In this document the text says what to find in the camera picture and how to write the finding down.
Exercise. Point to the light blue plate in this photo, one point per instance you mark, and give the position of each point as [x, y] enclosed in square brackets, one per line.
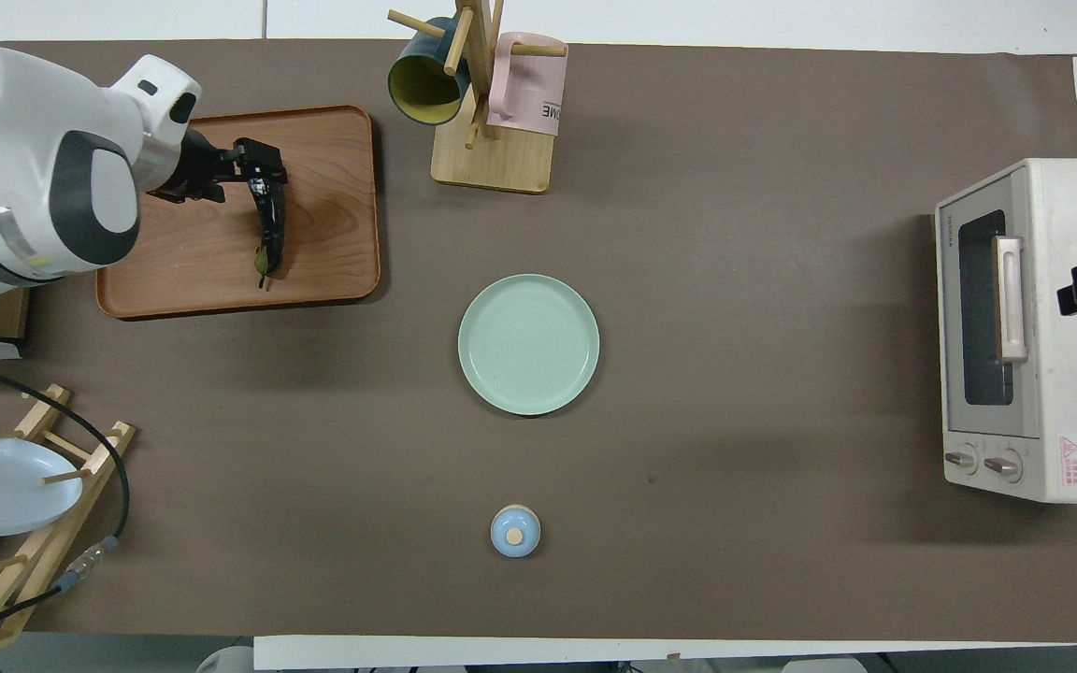
[24, 495]

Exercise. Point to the wooden plate rack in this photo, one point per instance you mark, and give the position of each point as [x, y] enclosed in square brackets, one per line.
[34, 551]

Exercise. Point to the dark purple eggplant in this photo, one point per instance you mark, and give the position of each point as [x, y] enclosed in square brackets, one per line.
[272, 234]

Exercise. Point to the brown table mat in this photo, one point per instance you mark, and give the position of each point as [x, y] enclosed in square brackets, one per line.
[735, 374]

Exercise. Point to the blue mug yellow inside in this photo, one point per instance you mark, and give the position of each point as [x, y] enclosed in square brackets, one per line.
[422, 84]

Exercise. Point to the pink mug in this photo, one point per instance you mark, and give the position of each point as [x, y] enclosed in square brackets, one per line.
[529, 93]

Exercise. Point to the wooden mug tree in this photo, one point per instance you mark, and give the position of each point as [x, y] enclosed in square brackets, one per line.
[492, 164]

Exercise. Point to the white toaster oven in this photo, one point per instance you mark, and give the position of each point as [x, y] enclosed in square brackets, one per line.
[1071, 393]

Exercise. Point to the light green plate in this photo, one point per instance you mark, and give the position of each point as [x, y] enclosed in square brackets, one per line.
[529, 344]

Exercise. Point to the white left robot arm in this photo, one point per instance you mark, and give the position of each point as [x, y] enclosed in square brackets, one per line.
[24, 140]

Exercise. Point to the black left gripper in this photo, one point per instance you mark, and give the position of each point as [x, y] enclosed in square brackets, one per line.
[202, 168]

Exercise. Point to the brown wooden tray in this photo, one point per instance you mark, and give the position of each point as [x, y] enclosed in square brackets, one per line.
[323, 243]

